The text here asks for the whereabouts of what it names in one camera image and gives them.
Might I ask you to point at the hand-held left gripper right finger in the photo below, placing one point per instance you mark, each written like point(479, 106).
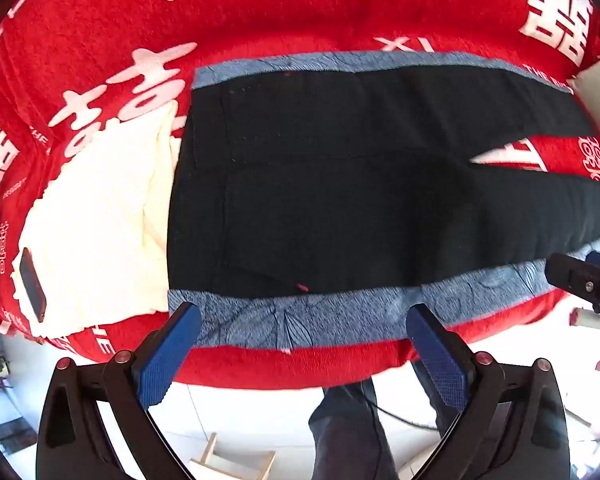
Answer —
point(442, 360)

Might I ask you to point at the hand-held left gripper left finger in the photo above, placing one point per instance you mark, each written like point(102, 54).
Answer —
point(167, 355)

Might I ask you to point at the black pants with blue-grey stripe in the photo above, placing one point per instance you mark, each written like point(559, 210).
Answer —
point(330, 185)

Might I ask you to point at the wooden stool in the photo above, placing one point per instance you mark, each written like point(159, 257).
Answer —
point(230, 460)

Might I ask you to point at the cream white cloth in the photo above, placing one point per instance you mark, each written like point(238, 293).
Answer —
point(100, 220)

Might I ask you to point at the black phone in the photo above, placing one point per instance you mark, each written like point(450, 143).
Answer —
point(32, 285)

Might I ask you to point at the white pillow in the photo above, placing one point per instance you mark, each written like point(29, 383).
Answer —
point(592, 77)

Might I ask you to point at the red printed blanket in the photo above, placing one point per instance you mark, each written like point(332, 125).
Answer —
point(305, 10)

